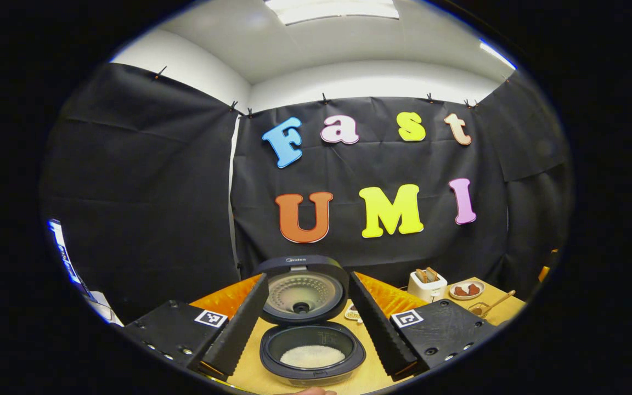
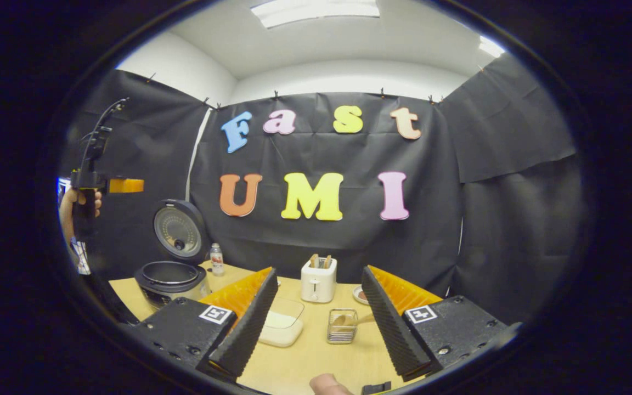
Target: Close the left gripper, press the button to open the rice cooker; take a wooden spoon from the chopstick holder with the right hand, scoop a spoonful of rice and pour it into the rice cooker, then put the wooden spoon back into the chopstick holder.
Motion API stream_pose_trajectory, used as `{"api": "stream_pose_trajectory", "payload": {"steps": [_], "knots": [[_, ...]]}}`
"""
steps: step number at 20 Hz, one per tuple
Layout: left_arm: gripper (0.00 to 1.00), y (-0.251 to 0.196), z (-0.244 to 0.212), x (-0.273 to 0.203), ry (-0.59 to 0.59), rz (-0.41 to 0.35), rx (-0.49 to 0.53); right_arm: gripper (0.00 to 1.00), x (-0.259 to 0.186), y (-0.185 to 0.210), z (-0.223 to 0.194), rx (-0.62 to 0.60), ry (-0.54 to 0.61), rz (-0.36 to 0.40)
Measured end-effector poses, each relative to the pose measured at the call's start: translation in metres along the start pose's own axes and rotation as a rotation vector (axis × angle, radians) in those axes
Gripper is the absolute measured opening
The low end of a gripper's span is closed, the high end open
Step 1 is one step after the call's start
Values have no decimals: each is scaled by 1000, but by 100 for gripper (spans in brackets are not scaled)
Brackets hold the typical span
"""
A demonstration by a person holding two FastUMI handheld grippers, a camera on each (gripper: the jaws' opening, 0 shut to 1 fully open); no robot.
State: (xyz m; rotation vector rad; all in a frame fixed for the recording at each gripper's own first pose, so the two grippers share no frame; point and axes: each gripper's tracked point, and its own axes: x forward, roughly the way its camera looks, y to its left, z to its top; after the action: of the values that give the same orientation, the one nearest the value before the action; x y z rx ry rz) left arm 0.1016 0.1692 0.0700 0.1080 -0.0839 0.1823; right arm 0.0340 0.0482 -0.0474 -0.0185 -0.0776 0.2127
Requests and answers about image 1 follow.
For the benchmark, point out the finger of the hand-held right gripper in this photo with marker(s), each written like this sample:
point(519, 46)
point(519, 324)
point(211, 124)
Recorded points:
point(547, 269)

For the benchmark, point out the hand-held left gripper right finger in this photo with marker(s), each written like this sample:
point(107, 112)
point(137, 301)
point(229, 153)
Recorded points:
point(376, 323)

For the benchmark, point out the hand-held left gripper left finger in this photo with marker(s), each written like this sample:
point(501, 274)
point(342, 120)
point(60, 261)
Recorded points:
point(242, 323)

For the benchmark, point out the wooden spoon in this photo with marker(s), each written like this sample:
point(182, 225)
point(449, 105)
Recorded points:
point(494, 304)

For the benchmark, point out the white rice portion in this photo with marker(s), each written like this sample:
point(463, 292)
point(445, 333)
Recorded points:
point(311, 356)

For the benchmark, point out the dark grey rice cooker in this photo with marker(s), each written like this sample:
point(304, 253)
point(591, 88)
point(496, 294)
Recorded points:
point(305, 285)

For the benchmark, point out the white divided sauce dish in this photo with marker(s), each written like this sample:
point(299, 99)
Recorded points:
point(352, 314)

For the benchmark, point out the white toaster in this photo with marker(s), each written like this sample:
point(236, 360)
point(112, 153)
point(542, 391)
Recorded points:
point(427, 291)

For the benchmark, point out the toasted bread slice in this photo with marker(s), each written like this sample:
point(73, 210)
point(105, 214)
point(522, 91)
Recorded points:
point(432, 274)
point(421, 276)

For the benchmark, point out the brown meat piece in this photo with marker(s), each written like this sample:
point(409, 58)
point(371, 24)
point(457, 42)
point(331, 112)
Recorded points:
point(474, 289)
point(460, 291)

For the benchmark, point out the white round plate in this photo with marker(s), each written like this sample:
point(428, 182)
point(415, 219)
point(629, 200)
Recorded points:
point(467, 298)

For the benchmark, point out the white side desk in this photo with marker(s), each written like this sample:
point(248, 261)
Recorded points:
point(105, 311)

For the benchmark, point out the computer monitor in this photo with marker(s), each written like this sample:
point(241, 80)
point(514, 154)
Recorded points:
point(63, 249)

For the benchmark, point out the small ceiling light panel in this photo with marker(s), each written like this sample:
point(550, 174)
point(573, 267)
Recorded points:
point(497, 54)

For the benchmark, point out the large ceiling light panel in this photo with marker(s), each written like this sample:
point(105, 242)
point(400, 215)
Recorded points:
point(332, 10)

